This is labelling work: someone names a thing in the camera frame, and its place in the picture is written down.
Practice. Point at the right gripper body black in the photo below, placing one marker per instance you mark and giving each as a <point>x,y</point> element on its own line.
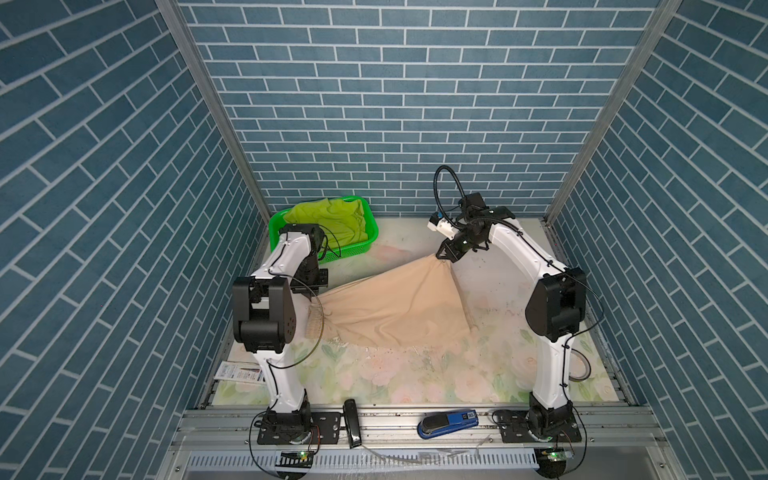
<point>462,243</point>

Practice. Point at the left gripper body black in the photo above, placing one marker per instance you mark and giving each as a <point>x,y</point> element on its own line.
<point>310,278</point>

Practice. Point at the beige drawstring shorts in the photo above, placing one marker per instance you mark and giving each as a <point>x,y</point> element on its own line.
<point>418,304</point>

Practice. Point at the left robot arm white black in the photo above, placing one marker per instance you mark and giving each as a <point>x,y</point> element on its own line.
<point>269,307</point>

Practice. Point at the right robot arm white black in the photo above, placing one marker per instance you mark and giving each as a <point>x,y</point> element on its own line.
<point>554,311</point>

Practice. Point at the lime green shorts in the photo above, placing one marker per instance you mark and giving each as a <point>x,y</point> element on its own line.
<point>343,219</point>

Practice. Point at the green plastic basket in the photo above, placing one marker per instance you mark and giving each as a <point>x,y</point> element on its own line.
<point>327,253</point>

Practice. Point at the white blue paper card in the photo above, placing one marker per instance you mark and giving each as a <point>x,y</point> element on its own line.
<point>239,372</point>

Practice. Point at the black remote-like device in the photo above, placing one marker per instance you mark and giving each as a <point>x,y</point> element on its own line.
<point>352,423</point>

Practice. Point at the blue black stapler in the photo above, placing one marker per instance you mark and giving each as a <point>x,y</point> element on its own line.
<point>443,423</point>

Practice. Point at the left circuit board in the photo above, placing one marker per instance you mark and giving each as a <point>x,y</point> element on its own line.
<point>295,460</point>

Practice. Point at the circuit board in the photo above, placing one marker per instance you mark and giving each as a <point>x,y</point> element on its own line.
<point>552,463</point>
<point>295,460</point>

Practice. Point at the right circuit board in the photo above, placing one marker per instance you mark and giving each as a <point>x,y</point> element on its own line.
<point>552,463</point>

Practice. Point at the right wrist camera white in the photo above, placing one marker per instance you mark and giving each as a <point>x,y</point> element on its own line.
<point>443,226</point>

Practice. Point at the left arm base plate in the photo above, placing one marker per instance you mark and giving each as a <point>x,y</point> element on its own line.
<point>297,429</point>

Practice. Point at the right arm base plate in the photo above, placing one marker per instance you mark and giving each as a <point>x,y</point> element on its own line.
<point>514,428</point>

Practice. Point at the aluminium front rail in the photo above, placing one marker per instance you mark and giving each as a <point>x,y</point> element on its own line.
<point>593,426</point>

